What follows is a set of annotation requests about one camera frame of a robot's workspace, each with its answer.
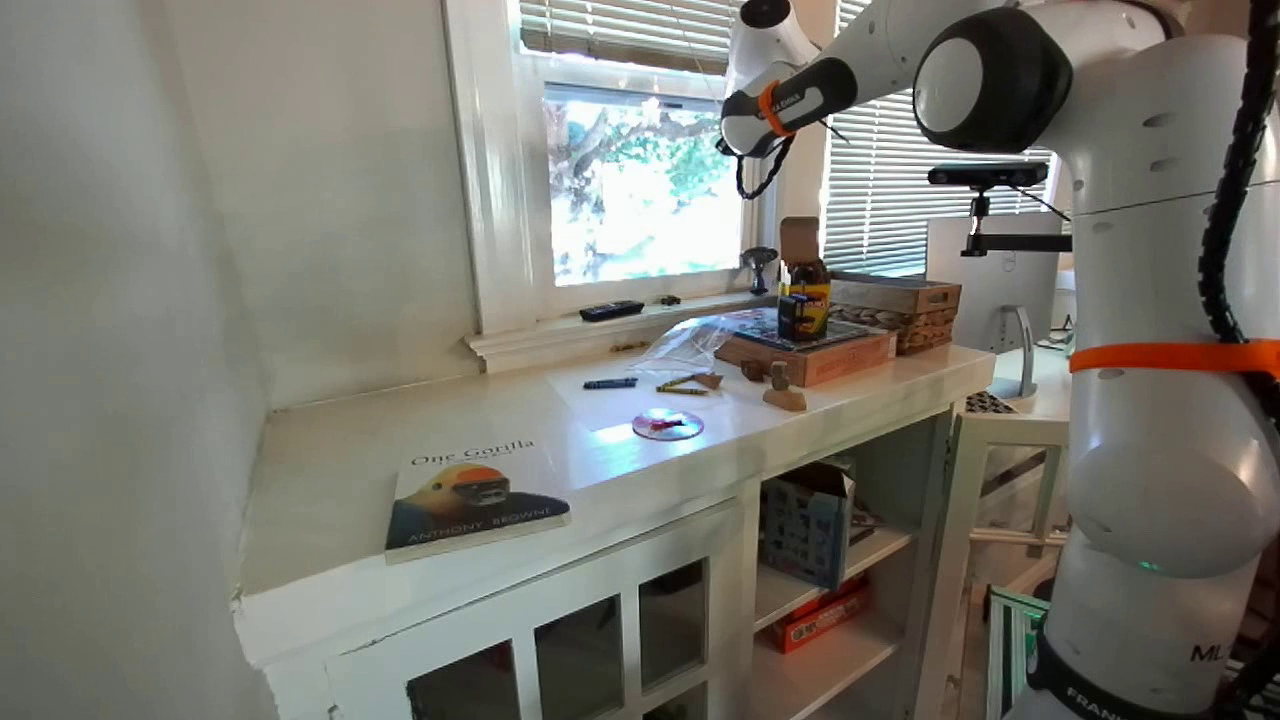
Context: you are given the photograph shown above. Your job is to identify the wide orange arm strap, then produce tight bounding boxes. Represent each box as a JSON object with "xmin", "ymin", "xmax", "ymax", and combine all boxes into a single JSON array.
[{"xmin": 1065, "ymin": 335, "xmax": 1280, "ymax": 380}]

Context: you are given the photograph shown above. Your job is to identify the colourful round disc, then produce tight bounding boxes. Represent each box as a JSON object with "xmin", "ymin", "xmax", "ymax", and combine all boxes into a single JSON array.
[{"xmin": 628, "ymin": 402, "xmax": 706, "ymax": 443}]

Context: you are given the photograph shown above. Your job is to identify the white cabinet with glass doors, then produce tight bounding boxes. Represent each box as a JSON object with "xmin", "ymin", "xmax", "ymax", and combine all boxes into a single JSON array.
[{"xmin": 233, "ymin": 335, "xmax": 999, "ymax": 720}]

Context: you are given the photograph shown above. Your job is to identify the yellow green crayon box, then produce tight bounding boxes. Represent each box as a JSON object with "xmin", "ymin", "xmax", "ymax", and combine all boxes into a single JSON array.
[{"xmin": 774, "ymin": 210, "xmax": 839, "ymax": 346}]

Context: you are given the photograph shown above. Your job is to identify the white slatted window blinds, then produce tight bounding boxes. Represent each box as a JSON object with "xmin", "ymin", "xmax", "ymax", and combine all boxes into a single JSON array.
[
  {"xmin": 819, "ymin": 87, "xmax": 1070, "ymax": 281},
  {"xmin": 515, "ymin": 0, "xmax": 742, "ymax": 81}
]

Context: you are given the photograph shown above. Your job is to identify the black remote control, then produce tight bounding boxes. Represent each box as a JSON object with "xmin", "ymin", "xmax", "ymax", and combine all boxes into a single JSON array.
[{"xmin": 576, "ymin": 294, "xmax": 647, "ymax": 324}]

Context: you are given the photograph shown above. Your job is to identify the white framed window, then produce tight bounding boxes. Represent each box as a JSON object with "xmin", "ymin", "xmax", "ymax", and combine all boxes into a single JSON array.
[{"xmin": 441, "ymin": 0, "xmax": 806, "ymax": 380}]

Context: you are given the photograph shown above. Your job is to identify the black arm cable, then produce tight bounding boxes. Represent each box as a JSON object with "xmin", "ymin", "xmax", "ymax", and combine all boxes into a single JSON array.
[{"xmin": 1197, "ymin": 0, "xmax": 1280, "ymax": 431}]

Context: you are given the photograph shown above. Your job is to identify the small black stand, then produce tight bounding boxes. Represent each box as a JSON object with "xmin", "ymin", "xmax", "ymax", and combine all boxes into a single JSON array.
[{"xmin": 737, "ymin": 242, "xmax": 785, "ymax": 300}]

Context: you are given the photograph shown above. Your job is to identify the red cardboard box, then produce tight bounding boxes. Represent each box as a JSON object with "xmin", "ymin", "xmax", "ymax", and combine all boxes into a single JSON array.
[{"xmin": 764, "ymin": 571, "xmax": 876, "ymax": 656}]

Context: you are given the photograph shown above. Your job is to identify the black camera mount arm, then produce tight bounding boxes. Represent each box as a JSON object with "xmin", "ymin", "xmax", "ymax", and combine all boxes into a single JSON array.
[{"xmin": 954, "ymin": 182, "xmax": 1080, "ymax": 259}]

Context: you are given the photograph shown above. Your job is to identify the green framed panel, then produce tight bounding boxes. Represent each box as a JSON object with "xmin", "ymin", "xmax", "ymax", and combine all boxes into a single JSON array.
[{"xmin": 984, "ymin": 582, "xmax": 1054, "ymax": 720}]

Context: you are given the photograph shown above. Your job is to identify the black stereo camera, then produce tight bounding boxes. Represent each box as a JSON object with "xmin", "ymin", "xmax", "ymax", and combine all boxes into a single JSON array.
[{"xmin": 922, "ymin": 159, "xmax": 1050, "ymax": 191}]

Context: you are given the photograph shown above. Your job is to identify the book with bird cover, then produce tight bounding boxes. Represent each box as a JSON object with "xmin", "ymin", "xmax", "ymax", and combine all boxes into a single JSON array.
[{"xmin": 380, "ymin": 431, "xmax": 576, "ymax": 555}]

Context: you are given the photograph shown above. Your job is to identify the small wooden figure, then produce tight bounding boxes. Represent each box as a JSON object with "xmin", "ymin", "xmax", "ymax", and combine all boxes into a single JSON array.
[{"xmin": 757, "ymin": 354, "xmax": 813, "ymax": 417}]

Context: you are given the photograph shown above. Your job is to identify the narrow orange arm strap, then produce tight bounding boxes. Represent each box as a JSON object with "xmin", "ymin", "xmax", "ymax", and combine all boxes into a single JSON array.
[{"xmin": 751, "ymin": 81, "xmax": 790, "ymax": 145}]

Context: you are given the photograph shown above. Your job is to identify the blue plastic crate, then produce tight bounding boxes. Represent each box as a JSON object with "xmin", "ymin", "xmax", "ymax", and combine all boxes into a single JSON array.
[{"xmin": 757, "ymin": 470, "xmax": 854, "ymax": 591}]

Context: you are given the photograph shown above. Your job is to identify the white computer monitor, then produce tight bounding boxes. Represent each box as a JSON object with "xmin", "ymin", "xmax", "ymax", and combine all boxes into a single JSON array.
[{"xmin": 922, "ymin": 210, "xmax": 1080, "ymax": 402}]

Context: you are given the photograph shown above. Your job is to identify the wooden triangle pieces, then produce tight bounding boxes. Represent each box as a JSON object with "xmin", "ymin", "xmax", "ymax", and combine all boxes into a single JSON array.
[{"xmin": 653, "ymin": 366, "xmax": 728, "ymax": 399}]

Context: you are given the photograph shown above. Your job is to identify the clear plastic bag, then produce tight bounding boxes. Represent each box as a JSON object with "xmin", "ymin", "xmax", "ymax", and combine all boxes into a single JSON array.
[{"xmin": 634, "ymin": 313, "xmax": 751, "ymax": 382}]

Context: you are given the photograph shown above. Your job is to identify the stacked wooden crates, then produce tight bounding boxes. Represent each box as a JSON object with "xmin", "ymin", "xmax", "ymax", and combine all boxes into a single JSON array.
[{"xmin": 830, "ymin": 275, "xmax": 968, "ymax": 360}]

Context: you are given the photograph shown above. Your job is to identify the reddish wooden box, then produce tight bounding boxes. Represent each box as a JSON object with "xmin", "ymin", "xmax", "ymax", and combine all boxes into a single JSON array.
[{"xmin": 712, "ymin": 316, "xmax": 901, "ymax": 390}]

